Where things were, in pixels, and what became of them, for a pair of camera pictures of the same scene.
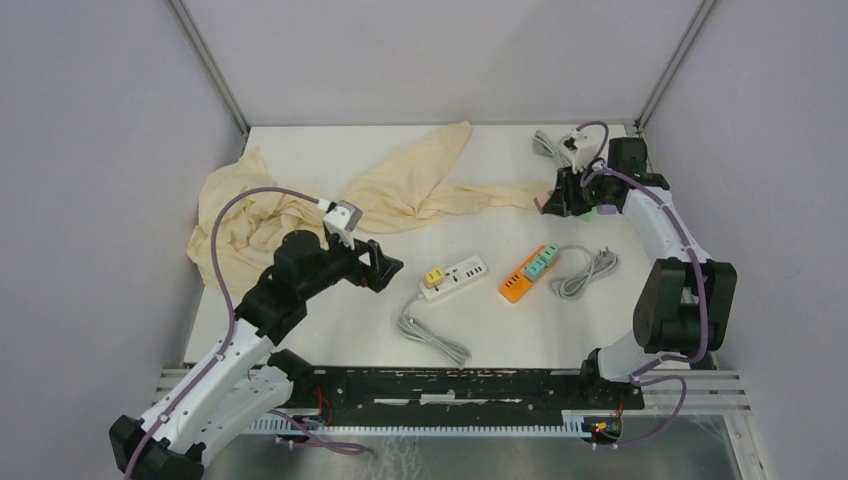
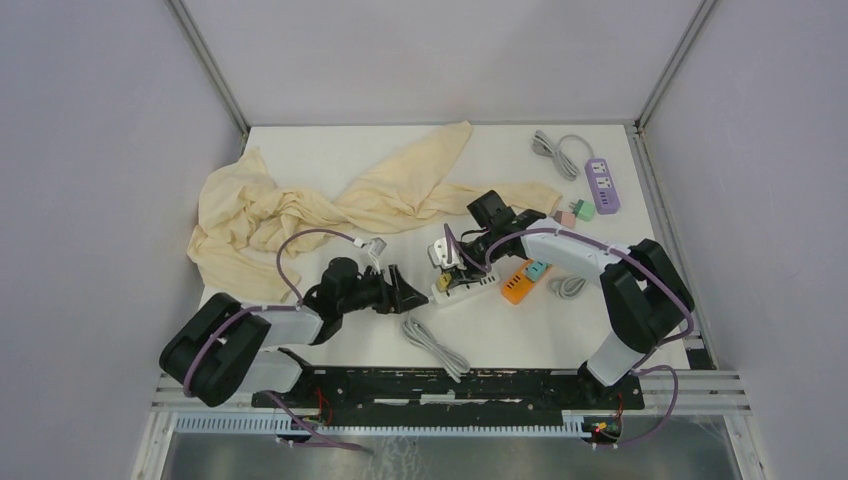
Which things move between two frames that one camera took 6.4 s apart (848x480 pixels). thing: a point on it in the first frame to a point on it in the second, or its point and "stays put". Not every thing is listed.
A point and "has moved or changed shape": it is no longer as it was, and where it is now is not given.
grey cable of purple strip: (545, 146) stays put
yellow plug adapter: (434, 277) has moved or changed shape
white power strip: (456, 276) has moved or changed shape
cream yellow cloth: (229, 239) stays put
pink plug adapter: (542, 200) to (567, 220)
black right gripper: (564, 201) to (469, 275)
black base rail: (459, 388) stays put
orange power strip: (517, 285) stays put
